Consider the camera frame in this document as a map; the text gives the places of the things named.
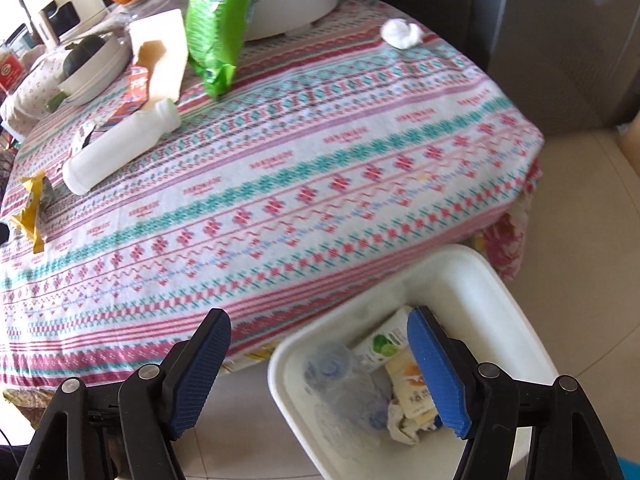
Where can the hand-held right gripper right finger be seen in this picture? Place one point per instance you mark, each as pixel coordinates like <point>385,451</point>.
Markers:
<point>435,375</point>

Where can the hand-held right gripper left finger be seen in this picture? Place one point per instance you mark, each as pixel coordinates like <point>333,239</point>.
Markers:
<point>200,375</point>

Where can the pale yellow snack packet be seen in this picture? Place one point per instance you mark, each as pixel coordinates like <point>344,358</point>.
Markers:
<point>410,390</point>

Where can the green and white carton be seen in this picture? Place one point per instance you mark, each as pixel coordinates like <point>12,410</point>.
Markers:
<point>385,345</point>

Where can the paper wrapper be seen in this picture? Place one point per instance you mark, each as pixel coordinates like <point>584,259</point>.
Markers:
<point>402,425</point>

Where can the clear plastic bottle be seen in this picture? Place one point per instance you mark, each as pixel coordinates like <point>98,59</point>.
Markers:
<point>335,375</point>

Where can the white plastic bin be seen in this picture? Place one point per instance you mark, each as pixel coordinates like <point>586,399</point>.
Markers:
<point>450,275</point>

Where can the white plastic bottle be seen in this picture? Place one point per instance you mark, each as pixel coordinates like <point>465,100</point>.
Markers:
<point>120,145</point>

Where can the floral under tablecloth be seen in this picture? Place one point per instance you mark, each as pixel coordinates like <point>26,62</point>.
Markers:
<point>505,240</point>

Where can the patterned striped tablecloth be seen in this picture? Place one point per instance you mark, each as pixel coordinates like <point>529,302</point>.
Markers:
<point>300,185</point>

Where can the yellow snack wrapper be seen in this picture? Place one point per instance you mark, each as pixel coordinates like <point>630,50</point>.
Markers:
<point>32,210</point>

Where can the small torn wrapper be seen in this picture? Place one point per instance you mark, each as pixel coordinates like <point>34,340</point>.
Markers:
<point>82,135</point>

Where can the small green vegetable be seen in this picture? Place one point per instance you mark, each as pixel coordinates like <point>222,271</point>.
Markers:
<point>56,102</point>

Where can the white bowl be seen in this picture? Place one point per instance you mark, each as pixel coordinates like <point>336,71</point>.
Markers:
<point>100,77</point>

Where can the beige and orange carton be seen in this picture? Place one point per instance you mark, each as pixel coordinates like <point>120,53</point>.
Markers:
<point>165,60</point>

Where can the quilted dotted cloth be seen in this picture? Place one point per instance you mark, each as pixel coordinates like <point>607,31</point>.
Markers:
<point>30,97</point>

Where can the dark green squash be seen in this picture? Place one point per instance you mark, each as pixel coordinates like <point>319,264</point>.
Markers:
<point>82,55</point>

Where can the crumpled white tissue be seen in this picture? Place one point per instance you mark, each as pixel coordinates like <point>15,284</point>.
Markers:
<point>400,34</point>

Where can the green snack bag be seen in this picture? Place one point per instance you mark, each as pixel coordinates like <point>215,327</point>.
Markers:
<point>215,25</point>

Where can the red label jar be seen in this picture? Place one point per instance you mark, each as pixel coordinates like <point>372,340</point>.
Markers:
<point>9,72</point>

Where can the grey refrigerator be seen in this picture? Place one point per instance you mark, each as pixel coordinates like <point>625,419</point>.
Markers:
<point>550,35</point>

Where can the clear glass jar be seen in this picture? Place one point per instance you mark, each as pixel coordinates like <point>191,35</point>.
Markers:
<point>167,2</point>

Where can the white electric pot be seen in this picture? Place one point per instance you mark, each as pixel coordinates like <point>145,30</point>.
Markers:
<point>290,5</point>

